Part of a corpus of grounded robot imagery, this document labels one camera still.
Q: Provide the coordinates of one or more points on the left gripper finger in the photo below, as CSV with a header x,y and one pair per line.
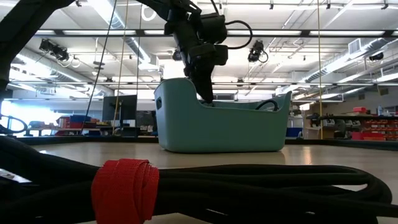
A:
x,y
211,90
202,88

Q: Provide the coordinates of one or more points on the teal plastic bin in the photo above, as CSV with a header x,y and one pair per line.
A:
x,y
217,130

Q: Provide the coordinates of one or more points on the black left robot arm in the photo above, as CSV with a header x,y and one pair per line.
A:
x,y
18,31

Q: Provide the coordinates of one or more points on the black overhead light bar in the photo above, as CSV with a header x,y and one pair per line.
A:
x,y
264,32

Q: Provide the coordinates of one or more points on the red storage bin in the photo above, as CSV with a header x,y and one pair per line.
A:
x,y
359,109

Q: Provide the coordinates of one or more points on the black workbench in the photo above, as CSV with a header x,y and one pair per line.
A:
x,y
382,117

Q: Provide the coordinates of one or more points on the black ceiling-mounted camera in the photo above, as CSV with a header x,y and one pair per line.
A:
x,y
176,56
54,49
256,51
376,56

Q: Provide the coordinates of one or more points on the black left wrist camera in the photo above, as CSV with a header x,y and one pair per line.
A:
x,y
221,55

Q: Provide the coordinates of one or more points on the silver ventilation duct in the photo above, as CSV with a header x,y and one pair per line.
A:
x,y
357,53
115,21

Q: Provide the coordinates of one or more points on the black aluminium table frame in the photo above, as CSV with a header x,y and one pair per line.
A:
x,y
357,143

